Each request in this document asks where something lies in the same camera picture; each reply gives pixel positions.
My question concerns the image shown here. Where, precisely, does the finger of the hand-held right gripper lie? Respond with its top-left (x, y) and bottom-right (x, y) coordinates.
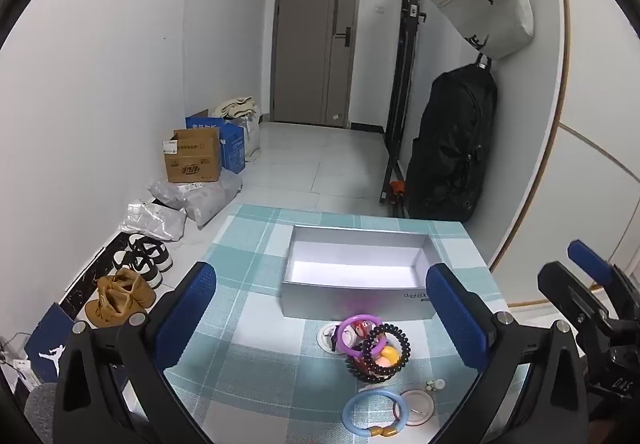
top-left (567, 239), bottom-right (640, 307)
top-left (537, 261), bottom-right (618, 327)

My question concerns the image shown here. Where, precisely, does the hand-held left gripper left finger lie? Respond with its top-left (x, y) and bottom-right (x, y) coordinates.
top-left (52, 261), bottom-right (218, 444)

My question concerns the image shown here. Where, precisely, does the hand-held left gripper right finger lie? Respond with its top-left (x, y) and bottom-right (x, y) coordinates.
top-left (425, 262), bottom-right (588, 444)

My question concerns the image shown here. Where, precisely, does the black spiral hair tie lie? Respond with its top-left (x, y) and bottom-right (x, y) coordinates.
top-left (372, 322), bottom-right (412, 370)

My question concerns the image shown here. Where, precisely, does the black beaded bracelet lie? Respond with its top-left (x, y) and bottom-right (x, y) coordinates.
top-left (346, 324), bottom-right (396, 382)

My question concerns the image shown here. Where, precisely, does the purple bracelet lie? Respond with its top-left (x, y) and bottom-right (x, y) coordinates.
top-left (334, 315), bottom-right (385, 356)

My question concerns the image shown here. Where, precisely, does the grey cardboard box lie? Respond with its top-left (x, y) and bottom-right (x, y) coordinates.
top-left (281, 225), bottom-right (451, 322)

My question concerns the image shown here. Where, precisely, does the light blue bracelet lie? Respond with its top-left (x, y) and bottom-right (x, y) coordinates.
top-left (343, 389), bottom-right (407, 439)

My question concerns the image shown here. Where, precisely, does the tan boot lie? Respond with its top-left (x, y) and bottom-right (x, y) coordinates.
top-left (97, 268), bottom-right (155, 310)
top-left (84, 284), bottom-right (146, 329)

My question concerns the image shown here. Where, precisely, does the black and white sneaker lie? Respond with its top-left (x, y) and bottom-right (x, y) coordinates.
top-left (112, 249), bottom-right (163, 290)
top-left (129, 234), bottom-right (173, 273)

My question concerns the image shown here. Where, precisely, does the teal checked tablecloth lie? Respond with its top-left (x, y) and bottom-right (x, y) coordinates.
top-left (162, 204), bottom-right (531, 444)

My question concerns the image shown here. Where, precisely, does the silver white plastic bag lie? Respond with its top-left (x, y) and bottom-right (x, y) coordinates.
top-left (120, 201), bottom-right (187, 242)

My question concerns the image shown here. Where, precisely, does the grey plastic parcel bag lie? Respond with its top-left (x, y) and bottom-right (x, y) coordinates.
top-left (150, 170), bottom-right (243, 229)

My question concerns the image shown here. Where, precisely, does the white round badge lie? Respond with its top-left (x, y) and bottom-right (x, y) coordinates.
top-left (317, 322), bottom-right (351, 354)

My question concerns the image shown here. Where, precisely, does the dark blue shoe box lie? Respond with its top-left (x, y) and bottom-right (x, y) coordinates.
top-left (24, 302), bottom-right (77, 384)

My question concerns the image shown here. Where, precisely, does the brown cardboard box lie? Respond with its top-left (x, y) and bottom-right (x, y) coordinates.
top-left (162, 128), bottom-right (222, 184)

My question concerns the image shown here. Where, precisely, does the black backpack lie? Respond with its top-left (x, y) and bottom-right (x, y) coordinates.
top-left (404, 55), bottom-right (498, 223)

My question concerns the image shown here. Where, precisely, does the white power strip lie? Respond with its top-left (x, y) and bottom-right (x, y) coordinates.
top-left (10, 356), bottom-right (39, 391)

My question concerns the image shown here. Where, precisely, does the blue cardboard box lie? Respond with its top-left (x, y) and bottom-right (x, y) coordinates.
top-left (186, 109), bottom-right (247, 174)

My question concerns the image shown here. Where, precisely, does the grey felt object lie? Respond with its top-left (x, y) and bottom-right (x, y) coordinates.
top-left (22, 381), bottom-right (59, 444)

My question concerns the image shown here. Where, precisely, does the white woven bag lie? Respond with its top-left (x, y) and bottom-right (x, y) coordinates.
top-left (240, 111), bottom-right (262, 162)

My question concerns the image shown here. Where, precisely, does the beige folded cloth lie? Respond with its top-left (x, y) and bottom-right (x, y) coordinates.
top-left (210, 96), bottom-right (258, 120)

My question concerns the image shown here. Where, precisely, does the white canvas bag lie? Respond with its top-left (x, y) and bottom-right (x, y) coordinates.
top-left (430, 0), bottom-right (535, 59)

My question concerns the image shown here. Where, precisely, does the grey door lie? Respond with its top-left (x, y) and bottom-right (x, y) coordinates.
top-left (272, 0), bottom-right (362, 129)

